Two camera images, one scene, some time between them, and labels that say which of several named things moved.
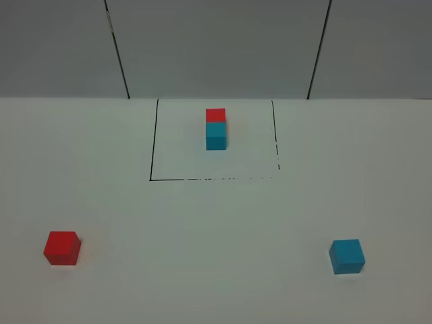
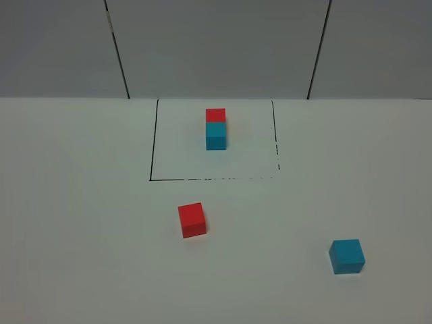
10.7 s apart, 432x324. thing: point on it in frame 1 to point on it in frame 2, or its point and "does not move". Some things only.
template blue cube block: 216,136 does not move
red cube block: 62,248 to 192,220
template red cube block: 217,115 does not move
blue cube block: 346,256 does not move
